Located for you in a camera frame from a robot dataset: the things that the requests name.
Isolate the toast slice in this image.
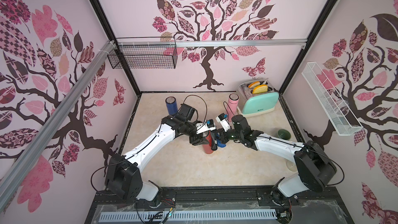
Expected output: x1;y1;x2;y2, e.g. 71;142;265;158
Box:
252;85;268;94
247;81;261;89

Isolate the mint green toaster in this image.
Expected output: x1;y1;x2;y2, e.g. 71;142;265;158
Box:
236;78;279;117

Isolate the blue thermos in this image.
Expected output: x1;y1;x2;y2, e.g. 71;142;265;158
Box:
165;96;178;115

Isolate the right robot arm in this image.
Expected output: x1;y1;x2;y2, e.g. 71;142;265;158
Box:
216;114;337;205

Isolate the white slotted cable duct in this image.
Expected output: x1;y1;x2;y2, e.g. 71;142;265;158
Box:
97;209;277;224

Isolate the aluminium rail back wall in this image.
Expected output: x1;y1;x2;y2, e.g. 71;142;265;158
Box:
118;39;307;48

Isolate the red thermos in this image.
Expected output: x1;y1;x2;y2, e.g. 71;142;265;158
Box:
202;131;213;155

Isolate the toast slice front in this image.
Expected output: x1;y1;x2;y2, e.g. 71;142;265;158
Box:
252;85;268;94

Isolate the aluminium rail wall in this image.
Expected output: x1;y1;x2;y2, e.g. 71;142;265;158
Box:
118;39;307;48
1;40;117;211

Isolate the pink thermos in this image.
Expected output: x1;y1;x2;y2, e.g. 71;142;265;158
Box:
227;93;239;116

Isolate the aluminium rail left wall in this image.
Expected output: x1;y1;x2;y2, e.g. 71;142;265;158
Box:
1;40;117;211

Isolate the black wire basket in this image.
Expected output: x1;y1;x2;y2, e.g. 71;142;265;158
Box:
107;35;178;69

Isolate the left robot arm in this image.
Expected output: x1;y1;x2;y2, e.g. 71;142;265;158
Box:
105;115;216;204

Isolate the green ceramic cup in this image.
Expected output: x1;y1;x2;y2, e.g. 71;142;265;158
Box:
277;129;292;141

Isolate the white wire shelf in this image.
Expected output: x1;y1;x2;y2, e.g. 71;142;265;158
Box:
302;62;364;136

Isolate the toast slice rear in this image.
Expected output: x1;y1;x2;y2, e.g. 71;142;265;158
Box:
247;81;261;89

